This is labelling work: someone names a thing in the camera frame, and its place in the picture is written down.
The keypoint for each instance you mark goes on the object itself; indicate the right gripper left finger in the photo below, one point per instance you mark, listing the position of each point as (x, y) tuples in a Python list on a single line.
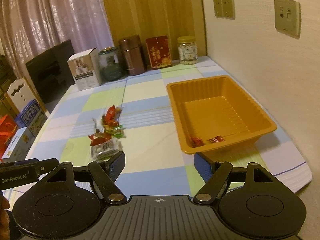
[(103, 177)]

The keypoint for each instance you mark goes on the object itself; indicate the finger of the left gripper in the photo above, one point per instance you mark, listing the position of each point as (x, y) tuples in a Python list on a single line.
[(45, 166)]

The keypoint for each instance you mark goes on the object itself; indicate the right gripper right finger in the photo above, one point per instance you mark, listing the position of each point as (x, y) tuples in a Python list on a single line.
[(215, 176)]

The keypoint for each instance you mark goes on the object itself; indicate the grey white snack packet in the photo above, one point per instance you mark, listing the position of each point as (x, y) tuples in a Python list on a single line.
[(106, 149)]

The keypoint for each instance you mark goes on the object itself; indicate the red patterned candy packet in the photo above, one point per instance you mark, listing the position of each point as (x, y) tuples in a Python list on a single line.
[(216, 139)]

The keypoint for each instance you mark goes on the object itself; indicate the small red candy wrapper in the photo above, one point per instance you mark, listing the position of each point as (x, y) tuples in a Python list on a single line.
[(196, 142)]

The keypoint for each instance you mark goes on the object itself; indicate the green candy wrapper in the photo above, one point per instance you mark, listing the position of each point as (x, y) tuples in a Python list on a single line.
[(118, 132)]

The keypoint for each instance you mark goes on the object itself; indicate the white green snack bag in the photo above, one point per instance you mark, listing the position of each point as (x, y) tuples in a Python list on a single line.
[(98, 126)]

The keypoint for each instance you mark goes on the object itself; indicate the red snack pouch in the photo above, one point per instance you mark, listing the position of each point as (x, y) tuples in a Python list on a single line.
[(110, 114)]

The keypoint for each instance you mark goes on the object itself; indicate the red gold snack packet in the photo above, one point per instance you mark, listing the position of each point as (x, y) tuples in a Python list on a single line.
[(99, 138)]

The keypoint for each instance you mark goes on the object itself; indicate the yellow green candy packet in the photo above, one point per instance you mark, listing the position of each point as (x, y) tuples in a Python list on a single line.
[(108, 129)]

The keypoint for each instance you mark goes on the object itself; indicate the red candy with gold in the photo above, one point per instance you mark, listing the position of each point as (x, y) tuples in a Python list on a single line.
[(111, 123)]

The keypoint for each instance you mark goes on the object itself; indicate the person's left hand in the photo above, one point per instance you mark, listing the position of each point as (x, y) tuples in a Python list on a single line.
[(5, 220)]

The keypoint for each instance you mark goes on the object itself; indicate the light blue box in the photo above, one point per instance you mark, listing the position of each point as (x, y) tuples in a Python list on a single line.
[(19, 146)]

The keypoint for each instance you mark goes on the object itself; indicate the red gift bag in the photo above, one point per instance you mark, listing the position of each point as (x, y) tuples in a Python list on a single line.
[(8, 129)]

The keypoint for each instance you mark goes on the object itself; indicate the blue milk carton box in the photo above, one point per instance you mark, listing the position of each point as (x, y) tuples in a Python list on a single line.
[(32, 117)]

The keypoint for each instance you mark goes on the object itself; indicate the checkered tablecloth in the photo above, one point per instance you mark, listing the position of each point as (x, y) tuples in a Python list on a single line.
[(155, 164)]

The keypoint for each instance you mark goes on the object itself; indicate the orange plastic tray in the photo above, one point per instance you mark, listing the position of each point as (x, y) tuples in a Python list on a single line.
[(211, 106)]

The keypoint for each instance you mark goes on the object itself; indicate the white chair back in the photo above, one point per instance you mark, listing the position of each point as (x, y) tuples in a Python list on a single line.
[(19, 94)]

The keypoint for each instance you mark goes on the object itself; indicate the black chair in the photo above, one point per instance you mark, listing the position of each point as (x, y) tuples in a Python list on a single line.
[(50, 72)]

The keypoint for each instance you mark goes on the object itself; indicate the green glass jar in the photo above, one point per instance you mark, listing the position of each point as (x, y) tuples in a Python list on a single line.
[(110, 66)]

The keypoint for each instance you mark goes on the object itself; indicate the white product box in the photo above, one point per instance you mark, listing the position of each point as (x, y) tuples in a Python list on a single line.
[(84, 67)]

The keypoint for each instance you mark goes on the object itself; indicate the clear jar yellow lid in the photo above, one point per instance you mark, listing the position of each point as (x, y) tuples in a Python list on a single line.
[(187, 49)]

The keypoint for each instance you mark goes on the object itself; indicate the brown metal canister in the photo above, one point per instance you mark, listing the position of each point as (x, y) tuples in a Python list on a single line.
[(132, 51)]

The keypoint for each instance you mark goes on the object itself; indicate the red gift box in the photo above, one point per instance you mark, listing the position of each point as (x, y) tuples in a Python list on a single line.
[(159, 52)]

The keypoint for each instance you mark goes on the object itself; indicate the pink curtain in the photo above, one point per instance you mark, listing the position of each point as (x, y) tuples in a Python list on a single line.
[(30, 27)]

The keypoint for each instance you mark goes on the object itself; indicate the wooden panel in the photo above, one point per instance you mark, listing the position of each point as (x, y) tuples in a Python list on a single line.
[(151, 18)]

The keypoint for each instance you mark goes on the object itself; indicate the double wall switch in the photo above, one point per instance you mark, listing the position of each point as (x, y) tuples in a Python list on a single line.
[(224, 9)]

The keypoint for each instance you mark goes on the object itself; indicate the wall socket plate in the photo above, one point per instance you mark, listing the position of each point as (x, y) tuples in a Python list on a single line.
[(287, 17)]

